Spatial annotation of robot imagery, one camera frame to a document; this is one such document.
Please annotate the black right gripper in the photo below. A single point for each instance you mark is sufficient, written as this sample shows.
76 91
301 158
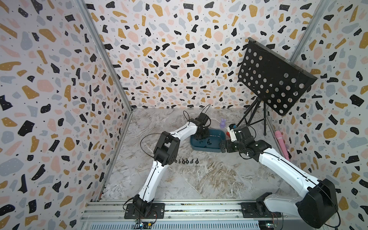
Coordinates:
228 143

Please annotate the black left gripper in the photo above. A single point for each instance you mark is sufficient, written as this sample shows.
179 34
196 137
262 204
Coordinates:
207 135

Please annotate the teal plastic storage box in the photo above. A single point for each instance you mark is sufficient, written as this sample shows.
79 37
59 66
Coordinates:
216 137

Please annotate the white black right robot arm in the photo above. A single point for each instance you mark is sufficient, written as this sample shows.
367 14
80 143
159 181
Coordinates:
316 201

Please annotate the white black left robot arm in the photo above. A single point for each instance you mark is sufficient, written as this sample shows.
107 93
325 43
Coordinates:
164 155

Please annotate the purple rabbit figurine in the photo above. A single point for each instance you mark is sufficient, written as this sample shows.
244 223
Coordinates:
223 123

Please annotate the pink cylindrical bottle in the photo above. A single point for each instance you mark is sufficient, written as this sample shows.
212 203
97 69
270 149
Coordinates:
282 145

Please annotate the black music stand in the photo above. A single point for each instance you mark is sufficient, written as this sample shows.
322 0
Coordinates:
276 82

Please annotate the aluminium corner profile right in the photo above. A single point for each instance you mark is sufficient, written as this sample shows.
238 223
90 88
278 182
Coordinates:
321 8

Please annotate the aluminium corner profile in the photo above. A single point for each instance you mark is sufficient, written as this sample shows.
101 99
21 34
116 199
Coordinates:
82 8
321 8

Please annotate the aluminium corner profile left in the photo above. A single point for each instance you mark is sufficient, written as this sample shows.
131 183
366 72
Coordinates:
82 8

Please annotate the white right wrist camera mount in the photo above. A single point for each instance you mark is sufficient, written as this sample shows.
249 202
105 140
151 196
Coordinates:
230 129

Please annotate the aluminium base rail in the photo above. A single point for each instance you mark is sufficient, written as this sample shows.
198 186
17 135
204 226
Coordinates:
187 215

